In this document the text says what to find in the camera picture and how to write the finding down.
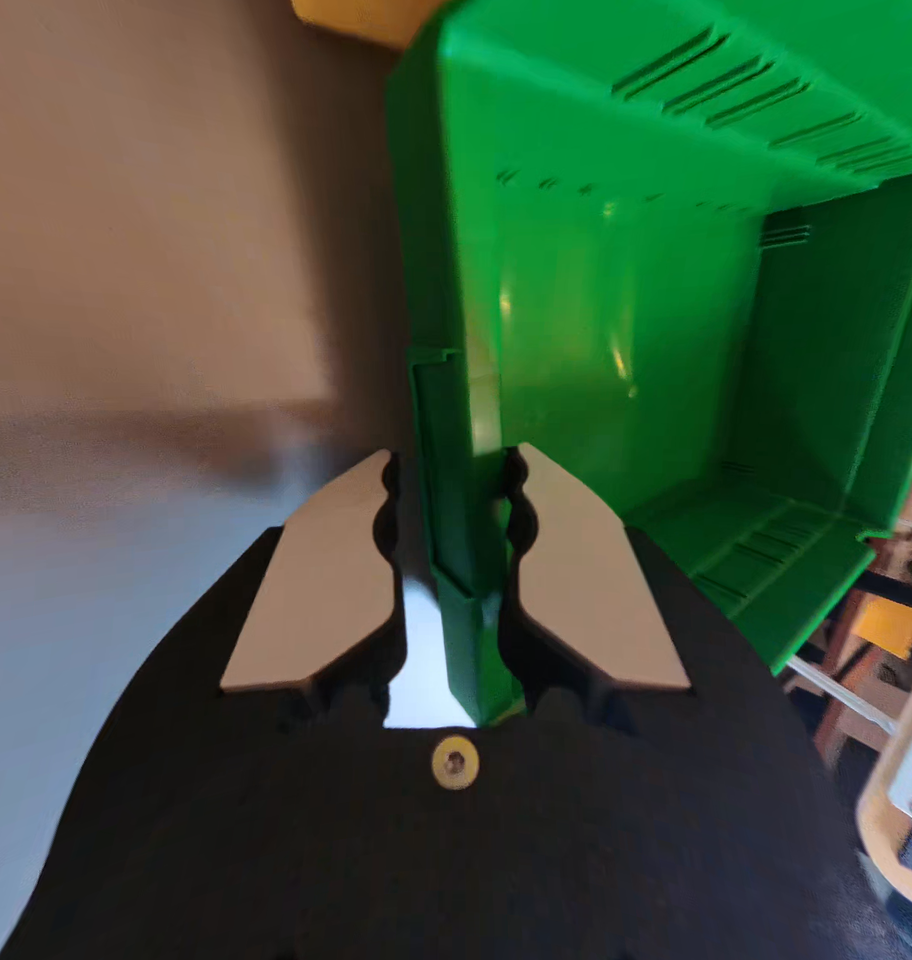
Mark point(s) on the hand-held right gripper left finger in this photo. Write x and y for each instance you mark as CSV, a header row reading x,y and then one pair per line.
x,y
321,593

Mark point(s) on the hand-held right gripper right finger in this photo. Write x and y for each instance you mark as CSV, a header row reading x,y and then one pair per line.
x,y
591,593

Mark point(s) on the green plastic bin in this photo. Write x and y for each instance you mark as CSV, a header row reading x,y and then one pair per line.
x,y
606,300

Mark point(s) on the yellow plastic bin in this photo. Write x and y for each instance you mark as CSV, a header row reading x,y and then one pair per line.
x,y
359,18

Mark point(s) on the black panel with wooden rim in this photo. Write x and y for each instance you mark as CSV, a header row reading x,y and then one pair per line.
x,y
880,810

